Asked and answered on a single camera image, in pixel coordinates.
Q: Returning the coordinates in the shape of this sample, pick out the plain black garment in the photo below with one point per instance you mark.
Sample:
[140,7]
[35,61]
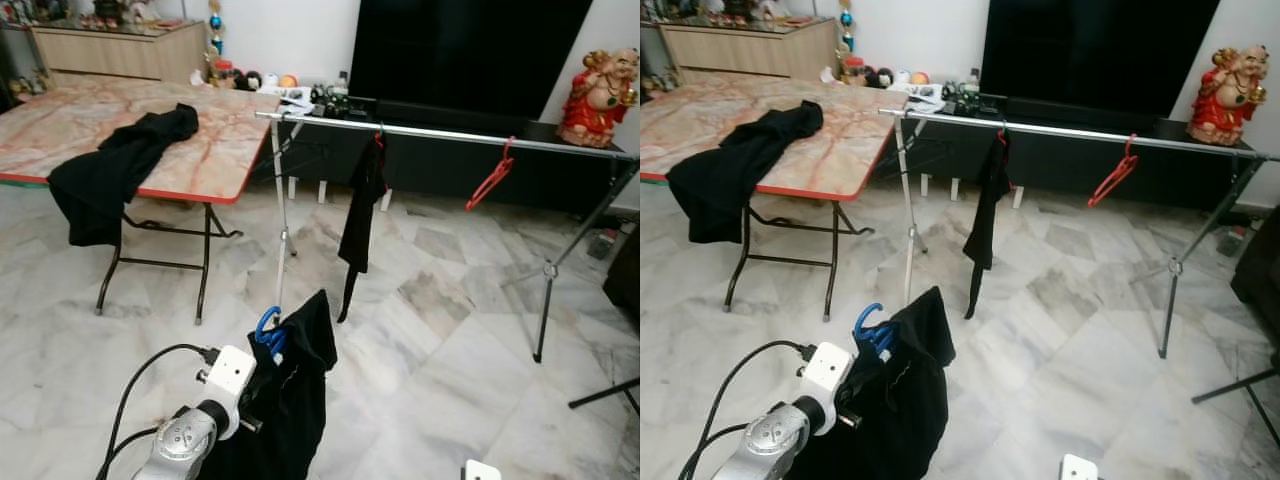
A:
[900,420]
[290,420]

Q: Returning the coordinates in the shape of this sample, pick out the blue plastic hanger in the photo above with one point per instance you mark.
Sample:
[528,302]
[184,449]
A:
[858,322]
[259,325]

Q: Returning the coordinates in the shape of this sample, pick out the black garment with grey print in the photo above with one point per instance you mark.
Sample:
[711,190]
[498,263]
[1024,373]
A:
[730,180]
[110,180]

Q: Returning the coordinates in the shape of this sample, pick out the red plastic hanger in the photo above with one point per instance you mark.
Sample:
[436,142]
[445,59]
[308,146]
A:
[1127,160]
[505,165]

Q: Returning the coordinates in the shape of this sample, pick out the black garment with red collar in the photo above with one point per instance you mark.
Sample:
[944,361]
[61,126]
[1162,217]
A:
[988,210]
[362,210]

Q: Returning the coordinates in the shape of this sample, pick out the marble pattern folding table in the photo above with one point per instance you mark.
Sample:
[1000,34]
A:
[850,140]
[220,140]

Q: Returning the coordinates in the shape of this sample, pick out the dark brown sofa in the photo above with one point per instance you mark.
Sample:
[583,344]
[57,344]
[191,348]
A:
[628,280]
[1262,280]

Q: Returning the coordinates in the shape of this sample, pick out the black metal stand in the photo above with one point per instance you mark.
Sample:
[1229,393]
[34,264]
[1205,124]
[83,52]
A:
[605,394]
[1235,385]

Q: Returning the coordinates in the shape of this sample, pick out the black television console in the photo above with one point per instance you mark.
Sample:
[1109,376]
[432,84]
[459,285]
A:
[1060,172]
[440,175]

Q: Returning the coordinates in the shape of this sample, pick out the power strip with green light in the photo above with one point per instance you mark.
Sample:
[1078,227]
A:
[605,245]
[1232,242]

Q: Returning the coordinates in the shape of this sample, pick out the white paper stack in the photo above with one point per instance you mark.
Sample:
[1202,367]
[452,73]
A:
[928,95]
[298,97]

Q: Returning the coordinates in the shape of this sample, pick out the black gadget cluster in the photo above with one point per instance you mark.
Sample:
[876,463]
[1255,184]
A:
[328,100]
[958,97]

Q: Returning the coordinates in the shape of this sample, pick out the small black box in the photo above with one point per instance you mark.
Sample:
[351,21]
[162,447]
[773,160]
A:
[992,103]
[360,105]

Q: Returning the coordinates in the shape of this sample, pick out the black round plush toy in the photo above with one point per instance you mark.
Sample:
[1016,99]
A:
[871,78]
[241,80]

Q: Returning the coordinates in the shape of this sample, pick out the silver metal clothes rack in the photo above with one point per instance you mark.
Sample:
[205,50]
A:
[440,136]
[1070,133]

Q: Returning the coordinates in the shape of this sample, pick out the white tissue box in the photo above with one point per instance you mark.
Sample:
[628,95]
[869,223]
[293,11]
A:
[200,78]
[830,75]

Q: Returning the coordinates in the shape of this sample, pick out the small bottle with green label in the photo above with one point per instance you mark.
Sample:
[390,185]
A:
[970,83]
[340,86]

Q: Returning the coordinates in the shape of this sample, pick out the glass jar with red lid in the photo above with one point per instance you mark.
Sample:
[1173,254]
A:
[223,75]
[853,72]

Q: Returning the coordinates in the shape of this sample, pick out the black soundbar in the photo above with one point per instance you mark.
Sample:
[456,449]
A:
[1080,110]
[450,112]

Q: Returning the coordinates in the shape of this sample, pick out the light wooden sideboard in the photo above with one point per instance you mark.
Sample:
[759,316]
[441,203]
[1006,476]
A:
[120,55]
[750,52]

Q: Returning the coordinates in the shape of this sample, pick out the blue and gold trophy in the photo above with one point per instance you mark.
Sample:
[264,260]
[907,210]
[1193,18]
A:
[214,20]
[845,18]

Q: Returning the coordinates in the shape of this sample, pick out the red and gold Buddha statue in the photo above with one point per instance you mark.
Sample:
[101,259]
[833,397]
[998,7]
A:
[595,110]
[1225,108]

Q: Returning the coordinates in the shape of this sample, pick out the large black television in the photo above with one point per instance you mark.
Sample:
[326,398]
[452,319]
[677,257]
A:
[1100,50]
[470,50]

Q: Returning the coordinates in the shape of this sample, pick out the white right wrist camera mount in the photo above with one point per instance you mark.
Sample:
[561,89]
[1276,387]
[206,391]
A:
[482,471]
[1080,468]

